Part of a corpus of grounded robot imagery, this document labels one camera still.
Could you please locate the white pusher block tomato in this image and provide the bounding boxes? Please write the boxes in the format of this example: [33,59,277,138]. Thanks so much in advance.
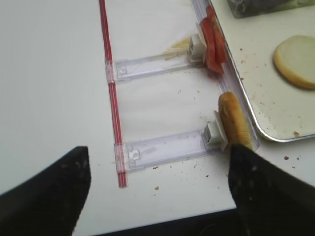
[188,24,207,63]

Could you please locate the clear plastic salad container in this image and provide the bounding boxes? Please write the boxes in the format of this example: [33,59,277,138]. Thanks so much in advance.
[227,0,315,18]

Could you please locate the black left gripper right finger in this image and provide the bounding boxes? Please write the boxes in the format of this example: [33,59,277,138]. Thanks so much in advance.
[228,144,315,236]

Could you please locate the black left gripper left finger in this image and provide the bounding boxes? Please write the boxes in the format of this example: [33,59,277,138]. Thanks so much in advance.
[0,147,91,236]

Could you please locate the purple cabbage shreds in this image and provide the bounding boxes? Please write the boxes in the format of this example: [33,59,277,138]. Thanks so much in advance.
[227,0,279,18]

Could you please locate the red tomato slices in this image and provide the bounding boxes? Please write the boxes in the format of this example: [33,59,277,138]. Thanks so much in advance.
[199,5,227,74]

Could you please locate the white pusher block bottom buns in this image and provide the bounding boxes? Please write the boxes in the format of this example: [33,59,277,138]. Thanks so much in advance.
[202,111,229,151]

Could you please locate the left red rail strip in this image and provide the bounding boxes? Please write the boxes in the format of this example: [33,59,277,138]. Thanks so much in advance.
[99,0,127,188]

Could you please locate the green lettuce leaves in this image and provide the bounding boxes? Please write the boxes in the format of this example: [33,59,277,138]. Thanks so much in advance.
[271,0,315,11]

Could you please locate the white rectangular metal tray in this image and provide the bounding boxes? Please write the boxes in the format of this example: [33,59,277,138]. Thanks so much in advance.
[212,0,315,142]

